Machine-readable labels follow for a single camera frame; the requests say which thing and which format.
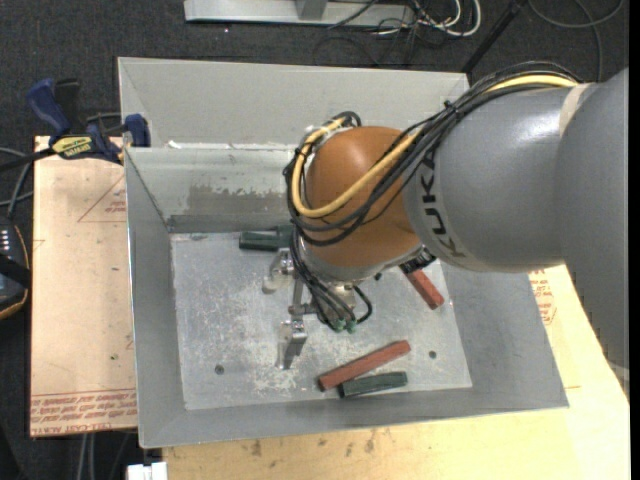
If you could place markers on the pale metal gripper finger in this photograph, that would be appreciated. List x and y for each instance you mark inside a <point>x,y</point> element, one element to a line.
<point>276,277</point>
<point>292,344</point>

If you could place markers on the dark green flat block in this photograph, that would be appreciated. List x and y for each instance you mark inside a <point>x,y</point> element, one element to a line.
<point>375,384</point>
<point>262,239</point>

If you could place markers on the grey metal bin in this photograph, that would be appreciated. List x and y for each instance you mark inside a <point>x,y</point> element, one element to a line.
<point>225,318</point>

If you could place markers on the red-brown flat block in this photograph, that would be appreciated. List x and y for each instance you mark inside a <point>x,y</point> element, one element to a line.
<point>426,289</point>
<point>365,364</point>

